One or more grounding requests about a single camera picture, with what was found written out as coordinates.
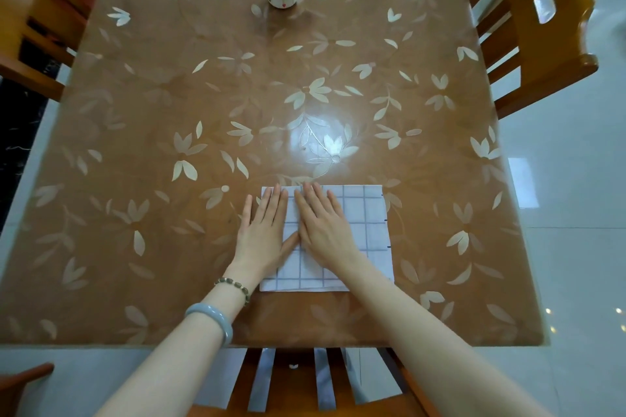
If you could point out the person's left forearm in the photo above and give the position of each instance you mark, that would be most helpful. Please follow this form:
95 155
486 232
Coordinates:
161 372

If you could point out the white black-grid napkin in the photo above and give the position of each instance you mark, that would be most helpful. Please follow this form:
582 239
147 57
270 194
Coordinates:
371 231

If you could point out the brown floral wooden table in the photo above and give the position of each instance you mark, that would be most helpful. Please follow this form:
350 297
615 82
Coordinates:
195 89

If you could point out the pale jade bangle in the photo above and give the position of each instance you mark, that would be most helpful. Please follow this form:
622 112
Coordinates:
215 314

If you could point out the person's right hand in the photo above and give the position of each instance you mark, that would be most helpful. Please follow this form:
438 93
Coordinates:
327 236

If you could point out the person's grey trousers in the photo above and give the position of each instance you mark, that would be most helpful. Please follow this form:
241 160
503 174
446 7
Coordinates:
261 382

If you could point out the person's right forearm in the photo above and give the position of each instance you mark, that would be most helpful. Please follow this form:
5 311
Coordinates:
440 353

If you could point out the brown wooden nightstand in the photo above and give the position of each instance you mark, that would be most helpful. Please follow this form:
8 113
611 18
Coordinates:
19 382

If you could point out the person's left hand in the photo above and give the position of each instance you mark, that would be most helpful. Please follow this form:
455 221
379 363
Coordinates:
261 245

